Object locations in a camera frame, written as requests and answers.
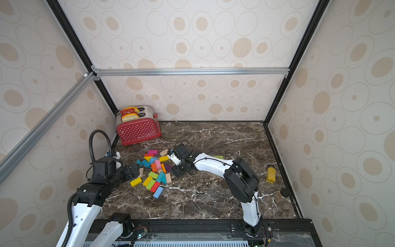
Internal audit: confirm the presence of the orange rectangular block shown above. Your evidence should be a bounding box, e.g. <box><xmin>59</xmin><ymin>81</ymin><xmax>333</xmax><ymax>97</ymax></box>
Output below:
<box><xmin>161</xmin><ymin>164</ymin><xmax>167</xmax><ymax>174</ymax></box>

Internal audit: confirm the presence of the natural wood rectangular block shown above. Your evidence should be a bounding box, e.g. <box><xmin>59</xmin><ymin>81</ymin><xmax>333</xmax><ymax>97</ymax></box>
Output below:
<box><xmin>166</xmin><ymin>173</ymin><xmax>172</xmax><ymax>184</ymax></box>

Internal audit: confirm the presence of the green rectangular block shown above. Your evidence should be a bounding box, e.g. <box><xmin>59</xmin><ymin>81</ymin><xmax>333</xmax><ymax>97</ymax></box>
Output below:
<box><xmin>214</xmin><ymin>155</ymin><xmax>224</xmax><ymax>160</ymax></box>

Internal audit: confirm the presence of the light blue rectangular block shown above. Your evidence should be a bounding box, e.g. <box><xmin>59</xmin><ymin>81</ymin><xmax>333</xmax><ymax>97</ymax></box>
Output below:
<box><xmin>153</xmin><ymin>186</ymin><xmax>164</xmax><ymax>199</ymax></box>

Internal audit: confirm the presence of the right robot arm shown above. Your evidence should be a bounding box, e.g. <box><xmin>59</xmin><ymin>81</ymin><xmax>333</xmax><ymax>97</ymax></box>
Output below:
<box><xmin>167</xmin><ymin>143</ymin><xmax>262</xmax><ymax>237</ymax></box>

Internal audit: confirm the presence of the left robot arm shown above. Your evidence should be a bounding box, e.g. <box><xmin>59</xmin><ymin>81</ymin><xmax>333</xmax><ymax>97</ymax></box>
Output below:
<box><xmin>57</xmin><ymin>129</ymin><xmax>140</xmax><ymax>247</ymax></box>

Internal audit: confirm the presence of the yellow rectangular block left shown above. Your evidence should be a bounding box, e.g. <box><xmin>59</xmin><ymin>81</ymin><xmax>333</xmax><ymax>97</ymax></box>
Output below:
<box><xmin>130</xmin><ymin>177</ymin><xmax>143</xmax><ymax>187</ymax></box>

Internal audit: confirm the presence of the yellow rectangular block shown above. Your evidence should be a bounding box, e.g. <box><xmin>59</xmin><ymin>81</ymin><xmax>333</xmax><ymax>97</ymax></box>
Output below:
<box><xmin>130</xmin><ymin>177</ymin><xmax>143</xmax><ymax>187</ymax></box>
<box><xmin>143</xmin><ymin>176</ymin><xmax>153</xmax><ymax>187</ymax></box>
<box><xmin>159</xmin><ymin>155</ymin><xmax>170</xmax><ymax>163</ymax></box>

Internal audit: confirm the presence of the natural wood block left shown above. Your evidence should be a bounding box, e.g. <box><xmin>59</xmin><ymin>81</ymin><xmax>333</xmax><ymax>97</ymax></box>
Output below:
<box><xmin>139</xmin><ymin>168</ymin><xmax>144</xmax><ymax>178</ymax></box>

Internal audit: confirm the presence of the purple triangular block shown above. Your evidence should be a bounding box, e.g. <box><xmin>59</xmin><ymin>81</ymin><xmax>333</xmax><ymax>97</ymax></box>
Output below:
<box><xmin>164</xmin><ymin>165</ymin><xmax>172</xmax><ymax>173</ymax></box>

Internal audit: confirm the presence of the natural wood block upper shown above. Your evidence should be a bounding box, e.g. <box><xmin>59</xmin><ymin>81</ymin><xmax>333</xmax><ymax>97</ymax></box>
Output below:
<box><xmin>159</xmin><ymin>149</ymin><xmax>168</xmax><ymax>156</ymax></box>

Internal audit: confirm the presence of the yellow rectangular block upper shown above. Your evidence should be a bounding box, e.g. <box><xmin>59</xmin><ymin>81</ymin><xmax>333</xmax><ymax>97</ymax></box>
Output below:
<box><xmin>159</xmin><ymin>155</ymin><xmax>170</xmax><ymax>163</ymax></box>

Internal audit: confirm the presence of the yellow rectangular block lower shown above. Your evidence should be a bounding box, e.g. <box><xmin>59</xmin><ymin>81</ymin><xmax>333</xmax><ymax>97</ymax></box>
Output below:
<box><xmin>143</xmin><ymin>176</ymin><xmax>153</xmax><ymax>187</ymax></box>

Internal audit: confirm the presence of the teal rectangular block upper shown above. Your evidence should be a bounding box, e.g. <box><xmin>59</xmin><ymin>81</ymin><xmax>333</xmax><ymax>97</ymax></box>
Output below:
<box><xmin>142</xmin><ymin>160</ymin><xmax>151</xmax><ymax>168</ymax></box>

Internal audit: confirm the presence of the teal rectangular block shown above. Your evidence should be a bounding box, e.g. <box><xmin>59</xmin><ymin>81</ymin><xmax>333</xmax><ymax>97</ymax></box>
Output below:
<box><xmin>156</xmin><ymin>172</ymin><xmax>166</xmax><ymax>183</ymax></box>
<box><xmin>142</xmin><ymin>160</ymin><xmax>151</xmax><ymax>168</ymax></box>

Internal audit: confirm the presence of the pink rectangular block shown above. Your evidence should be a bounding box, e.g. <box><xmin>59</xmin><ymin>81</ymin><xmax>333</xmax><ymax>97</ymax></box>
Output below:
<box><xmin>155</xmin><ymin>160</ymin><xmax>162</xmax><ymax>170</ymax></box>

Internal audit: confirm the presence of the teal rectangular block lower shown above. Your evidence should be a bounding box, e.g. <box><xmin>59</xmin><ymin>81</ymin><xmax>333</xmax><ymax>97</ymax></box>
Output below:
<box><xmin>156</xmin><ymin>172</ymin><xmax>166</xmax><ymax>183</ymax></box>

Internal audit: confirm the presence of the lime green block lower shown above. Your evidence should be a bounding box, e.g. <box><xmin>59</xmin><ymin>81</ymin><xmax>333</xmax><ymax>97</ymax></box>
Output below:
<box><xmin>146</xmin><ymin>180</ymin><xmax>156</xmax><ymax>190</ymax></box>

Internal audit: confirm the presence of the lime green block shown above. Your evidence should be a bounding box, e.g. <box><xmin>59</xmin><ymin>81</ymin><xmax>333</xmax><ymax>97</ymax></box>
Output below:
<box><xmin>146</xmin><ymin>180</ymin><xmax>156</xmax><ymax>190</ymax></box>
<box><xmin>149</xmin><ymin>171</ymin><xmax>159</xmax><ymax>180</ymax></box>

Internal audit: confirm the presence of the lime green block upper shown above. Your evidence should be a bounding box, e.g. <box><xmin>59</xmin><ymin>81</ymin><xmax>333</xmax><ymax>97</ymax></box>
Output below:
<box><xmin>149</xmin><ymin>171</ymin><xmax>159</xmax><ymax>180</ymax></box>

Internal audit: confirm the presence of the teal triangular block lower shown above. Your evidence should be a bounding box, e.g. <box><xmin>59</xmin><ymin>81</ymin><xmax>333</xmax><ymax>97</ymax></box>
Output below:
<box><xmin>160</xmin><ymin>176</ymin><xmax>167</xmax><ymax>185</ymax></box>

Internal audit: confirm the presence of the magenta rectangular block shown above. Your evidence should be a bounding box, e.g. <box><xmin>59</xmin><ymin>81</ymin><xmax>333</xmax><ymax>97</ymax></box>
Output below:
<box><xmin>148</xmin><ymin>150</ymin><xmax>158</xmax><ymax>155</ymax></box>

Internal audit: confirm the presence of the orange-red rectangular block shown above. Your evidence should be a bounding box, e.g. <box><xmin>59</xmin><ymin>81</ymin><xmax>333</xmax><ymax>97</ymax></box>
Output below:
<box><xmin>151</xmin><ymin>163</ymin><xmax>158</xmax><ymax>172</ymax></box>

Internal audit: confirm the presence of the light blue triangular block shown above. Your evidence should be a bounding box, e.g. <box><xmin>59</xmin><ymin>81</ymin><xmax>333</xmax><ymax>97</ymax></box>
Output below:
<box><xmin>149</xmin><ymin>157</ymin><xmax>158</xmax><ymax>164</ymax></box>

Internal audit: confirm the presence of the red rectangular block lower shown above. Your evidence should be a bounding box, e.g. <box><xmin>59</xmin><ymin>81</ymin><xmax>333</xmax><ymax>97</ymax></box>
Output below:
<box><xmin>150</xmin><ymin>181</ymin><xmax>160</xmax><ymax>193</ymax></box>

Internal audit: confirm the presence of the red polka dot toy toaster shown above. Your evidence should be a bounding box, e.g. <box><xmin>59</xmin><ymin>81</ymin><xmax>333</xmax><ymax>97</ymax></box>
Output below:
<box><xmin>116</xmin><ymin>106</ymin><xmax>161</xmax><ymax>146</ymax></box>

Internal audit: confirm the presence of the toy bread slice front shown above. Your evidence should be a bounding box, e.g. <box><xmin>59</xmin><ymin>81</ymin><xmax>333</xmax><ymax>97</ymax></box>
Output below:
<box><xmin>121</xmin><ymin>113</ymin><xmax>139</xmax><ymax>122</ymax></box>

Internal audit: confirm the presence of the toy bread slice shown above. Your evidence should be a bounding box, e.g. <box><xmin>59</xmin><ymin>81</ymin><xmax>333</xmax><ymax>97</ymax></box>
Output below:
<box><xmin>121</xmin><ymin>113</ymin><xmax>139</xmax><ymax>122</ymax></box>
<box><xmin>120</xmin><ymin>107</ymin><xmax>145</xmax><ymax>116</ymax></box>

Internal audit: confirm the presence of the toy bread slice rear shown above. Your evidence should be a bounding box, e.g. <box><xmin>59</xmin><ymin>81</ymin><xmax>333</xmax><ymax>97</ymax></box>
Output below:
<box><xmin>120</xmin><ymin>107</ymin><xmax>145</xmax><ymax>116</ymax></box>

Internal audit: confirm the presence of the yellow toy bottle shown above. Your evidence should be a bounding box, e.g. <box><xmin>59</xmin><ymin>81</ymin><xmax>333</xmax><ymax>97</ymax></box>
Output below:
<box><xmin>266</xmin><ymin>165</ymin><xmax>276</xmax><ymax>184</ymax></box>

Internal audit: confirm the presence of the black lid wooden jar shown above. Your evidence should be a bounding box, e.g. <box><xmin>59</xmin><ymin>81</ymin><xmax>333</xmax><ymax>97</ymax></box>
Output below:
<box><xmin>274</xmin><ymin>188</ymin><xmax>291</xmax><ymax>203</ymax></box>

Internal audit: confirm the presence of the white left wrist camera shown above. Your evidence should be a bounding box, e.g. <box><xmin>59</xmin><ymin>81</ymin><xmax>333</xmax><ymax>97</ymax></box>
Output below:
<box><xmin>106</xmin><ymin>149</ymin><xmax>122</xmax><ymax>169</ymax></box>

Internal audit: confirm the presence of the black corrugated cable hose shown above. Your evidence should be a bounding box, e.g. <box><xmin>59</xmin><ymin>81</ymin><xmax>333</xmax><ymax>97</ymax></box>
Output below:
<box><xmin>88</xmin><ymin>129</ymin><xmax>113</xmax><ymax>164</ymax></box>

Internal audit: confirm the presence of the silver aluminium rail left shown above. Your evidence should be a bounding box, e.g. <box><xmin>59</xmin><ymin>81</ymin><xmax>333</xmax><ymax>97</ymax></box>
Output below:
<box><xmin>1</xmin><ymin>72</ymin><xmax>94</xmax><ymax>182</ymax></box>

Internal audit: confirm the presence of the silver aluminium rail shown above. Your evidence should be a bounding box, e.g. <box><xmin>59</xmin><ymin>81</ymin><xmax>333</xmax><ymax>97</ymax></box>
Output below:
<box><xmin>1</xmin><ymin>72</ymin><xmax>94</xmax><ymax>182</ymax></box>
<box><xmin>95</xmin><ymin>67</ymin><xmax>290</xmax><ymax>77</ymax></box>

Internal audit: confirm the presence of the silver aluminium rail back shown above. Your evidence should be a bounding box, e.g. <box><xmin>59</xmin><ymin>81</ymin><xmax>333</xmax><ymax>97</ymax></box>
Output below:
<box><xmin>95</xmin><ymin>67</ymin><xmax>290</xmax><ymax>77</ymax></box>

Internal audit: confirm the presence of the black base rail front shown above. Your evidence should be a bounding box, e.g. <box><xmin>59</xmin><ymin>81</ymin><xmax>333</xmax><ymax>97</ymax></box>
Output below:
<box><xmin>106</xmin><ymin>219</ymin><xmax>322</xmax><ymax>247</ymax></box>

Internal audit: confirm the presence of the black corner frame post left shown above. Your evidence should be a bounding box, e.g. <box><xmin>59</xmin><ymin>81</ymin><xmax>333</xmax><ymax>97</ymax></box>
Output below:
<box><xmin>46</xmin><ymin>0</ymin><xmax>119</xmax><ymax>149</ymax></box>

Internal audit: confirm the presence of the black corner frame post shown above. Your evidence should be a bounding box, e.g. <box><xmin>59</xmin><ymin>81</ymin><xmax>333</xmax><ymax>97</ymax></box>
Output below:
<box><xmin>46</xmin><ymin>0</ymin><xmax>119</xmax><ymax>149</ymax></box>
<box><xmin>264</xmin><ymin>0</ymin><xmax>331</xmax><ymax>126</ymax></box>

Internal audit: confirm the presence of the black corner frame post right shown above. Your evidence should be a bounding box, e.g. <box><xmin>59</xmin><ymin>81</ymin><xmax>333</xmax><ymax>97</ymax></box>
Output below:
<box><xmin>264</xmin><ymin>0</ymin><xmax>331</xmax><ymax>126</ymax></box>

